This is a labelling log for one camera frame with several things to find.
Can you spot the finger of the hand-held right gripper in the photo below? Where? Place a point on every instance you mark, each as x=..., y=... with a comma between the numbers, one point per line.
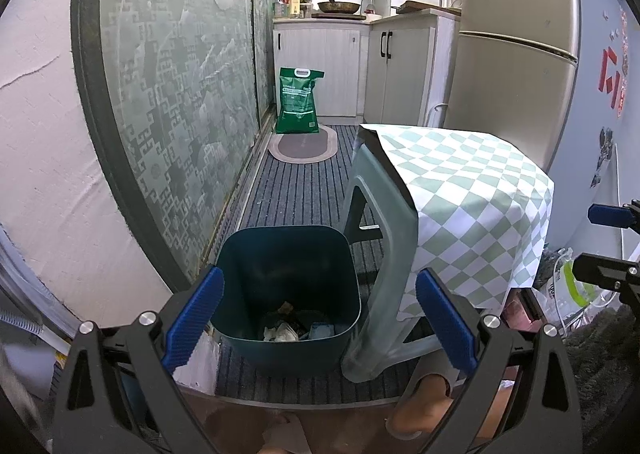
x=615, y=215
x=605, y=274

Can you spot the oval grey floor mat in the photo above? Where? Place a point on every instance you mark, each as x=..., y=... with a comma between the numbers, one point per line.
x=300, y=149

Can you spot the green plastic stool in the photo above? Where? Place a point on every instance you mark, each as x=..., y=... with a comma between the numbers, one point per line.
x=390, y=214

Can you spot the teal plastic bin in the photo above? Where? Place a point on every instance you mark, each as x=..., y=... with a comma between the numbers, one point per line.
x=240, y=259

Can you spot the clear plastic bag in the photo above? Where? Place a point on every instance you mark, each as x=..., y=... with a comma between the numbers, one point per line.
x=565, y=294

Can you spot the wooden cutting board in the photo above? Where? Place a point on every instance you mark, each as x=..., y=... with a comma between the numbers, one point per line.
x=425, y=7

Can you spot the striped grey rug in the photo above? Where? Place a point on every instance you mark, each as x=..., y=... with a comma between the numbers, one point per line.
x=300, y=199

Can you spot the white plastic wrap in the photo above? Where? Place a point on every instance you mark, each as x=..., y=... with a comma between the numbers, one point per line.
x=280, y=332

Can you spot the black cooktop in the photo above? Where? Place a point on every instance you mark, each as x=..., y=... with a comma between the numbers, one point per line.
x=340, y=16

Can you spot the dark wall stickers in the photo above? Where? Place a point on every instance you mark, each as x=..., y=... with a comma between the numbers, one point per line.
x=602, y=154

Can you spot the beige refrigerator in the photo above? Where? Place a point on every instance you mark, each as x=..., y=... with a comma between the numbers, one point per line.
x=510, y=84

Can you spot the green white checkered tablecloth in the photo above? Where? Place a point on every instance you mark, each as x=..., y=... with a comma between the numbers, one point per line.
x=475, y=194

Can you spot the grey fuzzy mat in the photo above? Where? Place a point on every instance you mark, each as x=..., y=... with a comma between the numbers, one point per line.
x=605, y=354

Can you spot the white kitchen cabinet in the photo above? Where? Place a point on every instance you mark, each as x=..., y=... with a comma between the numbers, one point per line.
x=325, y=54

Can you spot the green rice bag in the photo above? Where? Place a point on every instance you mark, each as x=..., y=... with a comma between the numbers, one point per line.
x=300, y=104

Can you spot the white plastic bag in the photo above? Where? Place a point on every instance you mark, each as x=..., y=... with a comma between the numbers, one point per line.
x=200, y=364

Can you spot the metal frying pan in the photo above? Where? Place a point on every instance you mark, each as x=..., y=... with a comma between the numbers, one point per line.
x=340, y=7

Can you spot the patterned glass sliding door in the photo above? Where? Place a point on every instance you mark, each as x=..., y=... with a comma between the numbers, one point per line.
x=265, y=34
x=165, y=84

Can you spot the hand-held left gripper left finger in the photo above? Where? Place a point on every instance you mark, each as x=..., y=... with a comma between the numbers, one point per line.
x=195, y=319

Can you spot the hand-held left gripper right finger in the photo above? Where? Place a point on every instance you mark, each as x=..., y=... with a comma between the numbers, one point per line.
x=445, y=324

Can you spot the blue white packet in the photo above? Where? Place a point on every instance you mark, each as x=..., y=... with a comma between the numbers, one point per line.
x=322, y=330

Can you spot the red wall sticker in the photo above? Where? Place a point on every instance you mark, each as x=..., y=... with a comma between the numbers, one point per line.
x=612, y=74

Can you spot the beige wrapper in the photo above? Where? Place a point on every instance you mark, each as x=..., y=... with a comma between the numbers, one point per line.
x=286, y=309

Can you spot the white curved pipe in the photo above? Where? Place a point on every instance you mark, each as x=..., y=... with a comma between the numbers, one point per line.
x=435, y=107

